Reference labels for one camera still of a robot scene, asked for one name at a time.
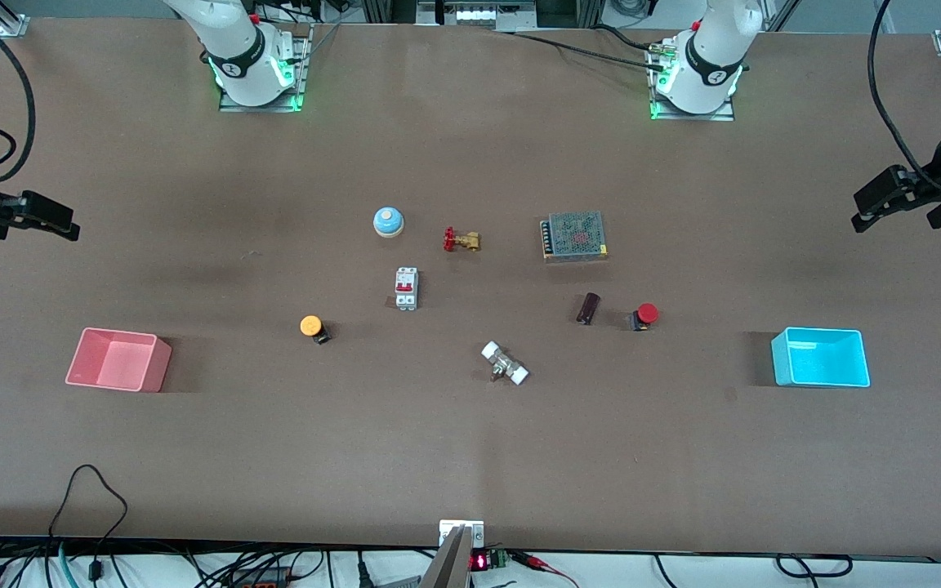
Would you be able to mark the red push button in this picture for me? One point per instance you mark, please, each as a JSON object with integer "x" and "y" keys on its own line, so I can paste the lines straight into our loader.
{"x": 647, "y": 313}

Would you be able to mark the yellow push button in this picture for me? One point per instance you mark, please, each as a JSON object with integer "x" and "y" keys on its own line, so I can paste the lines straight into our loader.
{"x": 311, "y": 326}

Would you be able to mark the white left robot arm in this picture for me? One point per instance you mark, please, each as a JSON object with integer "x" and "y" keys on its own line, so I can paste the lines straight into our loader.
{"x": 711, "y": 65}

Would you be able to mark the pink plastic bin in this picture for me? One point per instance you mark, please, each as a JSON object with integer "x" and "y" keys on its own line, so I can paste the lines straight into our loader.
{"x": 123, "y": 363}

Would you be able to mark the cyan plastic bin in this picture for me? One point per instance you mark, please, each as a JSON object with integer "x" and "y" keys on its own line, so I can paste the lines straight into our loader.
{"x": 822, "y": 363}

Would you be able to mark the metal mesh power supply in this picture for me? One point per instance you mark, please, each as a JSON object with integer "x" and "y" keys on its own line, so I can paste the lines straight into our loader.
{"x": 575, "y": 234}

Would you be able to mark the dark brown cylinder capacitor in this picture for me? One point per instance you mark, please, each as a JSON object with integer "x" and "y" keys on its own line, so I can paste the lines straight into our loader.
{"x": 588, "y": 308}

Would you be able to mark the blue white call bell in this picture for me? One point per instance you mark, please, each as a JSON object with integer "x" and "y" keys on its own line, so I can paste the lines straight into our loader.
{"x": 388, "y": 220}

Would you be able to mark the white red circuit breaker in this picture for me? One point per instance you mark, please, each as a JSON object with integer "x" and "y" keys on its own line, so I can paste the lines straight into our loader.
{"x": 406, "y": 288}

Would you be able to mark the metal fitting white caps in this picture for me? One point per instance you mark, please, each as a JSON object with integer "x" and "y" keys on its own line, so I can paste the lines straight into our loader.
{"x": 505, "y": 363}

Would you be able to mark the red alligator clip lead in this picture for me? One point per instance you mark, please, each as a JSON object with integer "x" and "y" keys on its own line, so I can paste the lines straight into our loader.
{"x": 548, "y": 565}

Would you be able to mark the red digit display module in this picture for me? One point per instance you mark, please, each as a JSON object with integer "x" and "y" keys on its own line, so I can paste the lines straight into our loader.
{"x": 480, "y": 561}

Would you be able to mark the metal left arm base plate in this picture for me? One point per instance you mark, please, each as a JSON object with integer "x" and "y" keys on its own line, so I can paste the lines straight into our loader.
{"x": 687, "y": 116}

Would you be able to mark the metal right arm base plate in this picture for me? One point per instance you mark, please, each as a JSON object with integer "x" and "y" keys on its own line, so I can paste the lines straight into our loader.
{"x": 301, "y": 73}

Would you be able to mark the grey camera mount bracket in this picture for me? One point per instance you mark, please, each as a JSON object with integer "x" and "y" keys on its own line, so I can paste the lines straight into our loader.
{"x": 454, "y": 555}

